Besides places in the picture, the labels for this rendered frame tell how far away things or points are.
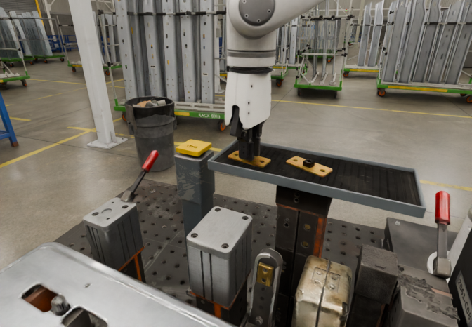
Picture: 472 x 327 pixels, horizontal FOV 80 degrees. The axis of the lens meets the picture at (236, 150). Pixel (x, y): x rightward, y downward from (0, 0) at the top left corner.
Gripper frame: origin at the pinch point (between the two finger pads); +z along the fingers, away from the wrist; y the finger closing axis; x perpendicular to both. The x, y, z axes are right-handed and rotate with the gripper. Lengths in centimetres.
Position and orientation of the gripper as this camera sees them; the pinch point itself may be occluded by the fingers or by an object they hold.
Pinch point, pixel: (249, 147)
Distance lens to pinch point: 55.7
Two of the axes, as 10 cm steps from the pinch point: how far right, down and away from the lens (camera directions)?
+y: -5.5, 3.4, -7.7
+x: 8.4, 2.2, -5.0
